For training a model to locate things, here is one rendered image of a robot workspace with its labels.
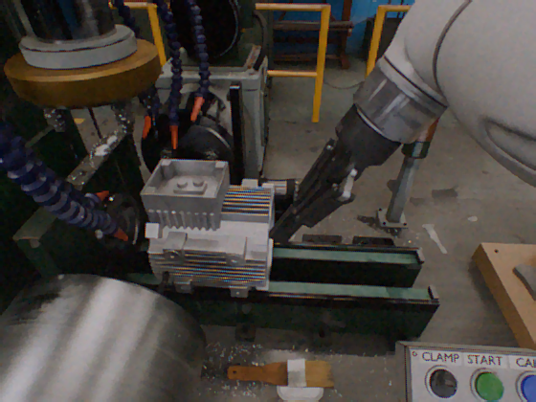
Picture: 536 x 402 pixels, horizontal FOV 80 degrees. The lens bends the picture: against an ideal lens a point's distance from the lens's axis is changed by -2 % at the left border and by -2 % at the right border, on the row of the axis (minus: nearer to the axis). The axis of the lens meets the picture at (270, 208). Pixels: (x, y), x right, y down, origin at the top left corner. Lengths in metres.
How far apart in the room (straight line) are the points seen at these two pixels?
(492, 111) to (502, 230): 0.92
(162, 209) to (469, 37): 0.44
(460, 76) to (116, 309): 0.37
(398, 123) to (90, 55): 0.35
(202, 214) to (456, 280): 0.65
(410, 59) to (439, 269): 0.66
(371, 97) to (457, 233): 0.74
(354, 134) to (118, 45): 0.29
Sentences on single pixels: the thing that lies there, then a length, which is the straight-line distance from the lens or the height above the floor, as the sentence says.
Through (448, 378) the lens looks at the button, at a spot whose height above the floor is 1.08.
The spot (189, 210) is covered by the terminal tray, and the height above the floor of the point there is 1.12.
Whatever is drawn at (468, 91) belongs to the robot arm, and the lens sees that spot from 0.25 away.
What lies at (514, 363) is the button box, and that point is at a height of 1.08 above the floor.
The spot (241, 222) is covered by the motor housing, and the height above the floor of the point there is 1.08.
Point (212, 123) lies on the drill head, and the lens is 0.73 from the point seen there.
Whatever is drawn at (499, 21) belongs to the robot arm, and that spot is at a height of 1.41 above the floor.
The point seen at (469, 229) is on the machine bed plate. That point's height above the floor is 0.80.
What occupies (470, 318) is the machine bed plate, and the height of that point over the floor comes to 0.80.
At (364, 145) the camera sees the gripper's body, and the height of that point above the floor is 1.27.
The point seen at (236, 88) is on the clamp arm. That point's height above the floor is 1.25.
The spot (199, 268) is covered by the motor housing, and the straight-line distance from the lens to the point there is 0.56.
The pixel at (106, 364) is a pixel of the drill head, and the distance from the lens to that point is 0.36.
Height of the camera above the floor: 1.45
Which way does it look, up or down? 41 degrees down
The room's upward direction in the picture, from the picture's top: straight up
